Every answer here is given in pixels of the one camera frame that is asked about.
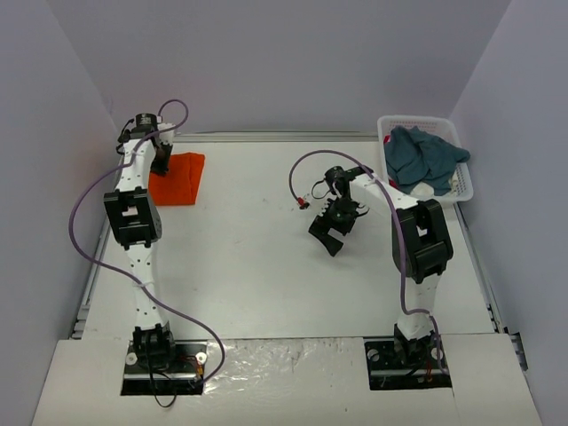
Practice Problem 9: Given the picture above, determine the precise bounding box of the white cloth in basket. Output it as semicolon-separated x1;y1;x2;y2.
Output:
410;182;435;200

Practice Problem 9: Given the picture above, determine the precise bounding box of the teal t shirt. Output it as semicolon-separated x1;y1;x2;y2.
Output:
384;126;470;196

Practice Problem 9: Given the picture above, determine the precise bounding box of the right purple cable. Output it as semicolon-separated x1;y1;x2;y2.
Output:
288;150;447;372

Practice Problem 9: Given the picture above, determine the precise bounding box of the purple cable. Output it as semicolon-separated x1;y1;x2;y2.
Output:
69;99;226;385
288;150;447;372

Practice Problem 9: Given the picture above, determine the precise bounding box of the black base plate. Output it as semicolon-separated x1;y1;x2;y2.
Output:
364;336;452;391
121;341;208;397

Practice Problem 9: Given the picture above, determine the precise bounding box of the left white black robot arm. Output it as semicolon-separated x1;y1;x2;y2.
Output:
104;113;179;371

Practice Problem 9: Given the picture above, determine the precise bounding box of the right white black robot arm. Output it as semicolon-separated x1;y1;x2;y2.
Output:
309;166;454;367

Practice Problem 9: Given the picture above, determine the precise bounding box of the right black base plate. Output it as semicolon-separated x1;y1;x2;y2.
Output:
364;336;452;391

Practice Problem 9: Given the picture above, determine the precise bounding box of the white plastic basket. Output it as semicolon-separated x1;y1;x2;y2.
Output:
377;114;474;205

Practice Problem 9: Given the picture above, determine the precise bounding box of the thin black cable loop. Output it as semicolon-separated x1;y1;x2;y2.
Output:
150;381;178;408

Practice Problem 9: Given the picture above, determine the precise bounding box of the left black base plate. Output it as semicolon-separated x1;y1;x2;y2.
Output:
121;341;208;397

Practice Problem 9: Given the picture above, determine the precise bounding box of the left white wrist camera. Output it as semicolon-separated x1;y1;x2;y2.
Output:
156;122;175;146

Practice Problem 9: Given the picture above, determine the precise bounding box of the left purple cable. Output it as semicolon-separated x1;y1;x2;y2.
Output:
69;99;226;385

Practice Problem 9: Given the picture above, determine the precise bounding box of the orange t shirt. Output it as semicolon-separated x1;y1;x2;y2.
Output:
148;153;206;207

